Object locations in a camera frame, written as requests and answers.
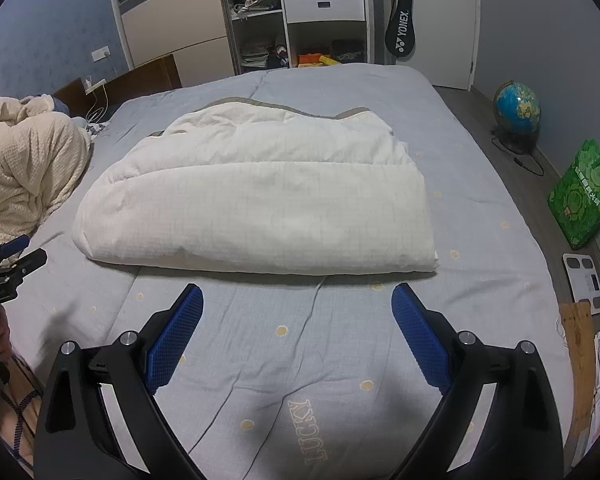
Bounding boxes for green shopping bag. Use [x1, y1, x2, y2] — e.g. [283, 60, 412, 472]
[547, 139, 600, 251]

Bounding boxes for black globe cable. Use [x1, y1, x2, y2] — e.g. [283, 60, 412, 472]
[512, 152, 545, 177]

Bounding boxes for white puffer jacket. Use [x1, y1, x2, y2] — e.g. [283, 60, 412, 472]
[72, 96, 440, 277]

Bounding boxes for white drawer cabinet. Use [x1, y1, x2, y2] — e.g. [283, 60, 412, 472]
[276, 0, 371, 68]

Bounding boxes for brown cardboard sheet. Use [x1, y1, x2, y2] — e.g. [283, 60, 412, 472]
[559, 300, 597, 461]

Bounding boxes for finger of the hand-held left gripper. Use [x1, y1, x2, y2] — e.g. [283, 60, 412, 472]
[0, 249, 48, 286]
[0, 234, 31, 267]

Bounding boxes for cream waffle blanket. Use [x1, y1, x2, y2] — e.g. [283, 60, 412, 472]
[0, 94, 92, 256]

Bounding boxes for wooden headboard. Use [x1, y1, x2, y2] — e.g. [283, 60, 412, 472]
[52, 54, 182, 116]

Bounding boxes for blue braided cable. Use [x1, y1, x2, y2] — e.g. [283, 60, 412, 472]
[10, 355, 43, 461]

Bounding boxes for blue cloth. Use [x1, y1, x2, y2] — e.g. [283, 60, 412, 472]
[52, 95, 88, 128]

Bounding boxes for bed with grey-blue sheet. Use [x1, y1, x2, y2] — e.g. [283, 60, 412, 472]
[0, 64, 576, 480]

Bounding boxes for white bathroom scale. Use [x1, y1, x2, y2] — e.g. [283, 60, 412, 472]
[562, 252, 600, 316]

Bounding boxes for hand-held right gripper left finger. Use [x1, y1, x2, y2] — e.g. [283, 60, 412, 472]
[34, 283, 204, 480]

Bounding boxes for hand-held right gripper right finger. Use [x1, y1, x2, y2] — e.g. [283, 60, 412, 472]
[391, 282, 565, 480]

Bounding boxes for black racket bag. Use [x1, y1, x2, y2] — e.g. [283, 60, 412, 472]
[384, 0, 417, 57]

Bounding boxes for white charger cable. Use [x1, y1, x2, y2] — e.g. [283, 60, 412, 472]
[82, 77, 112, 126]

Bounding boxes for white door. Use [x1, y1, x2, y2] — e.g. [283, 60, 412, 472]
[392, 0, 482, 92]

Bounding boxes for blue globe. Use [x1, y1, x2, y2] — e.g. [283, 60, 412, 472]
[491, 80, 541, 155]

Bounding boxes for sliding door wardrobe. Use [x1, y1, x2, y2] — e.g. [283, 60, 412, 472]
[105, 0, 286, 77]

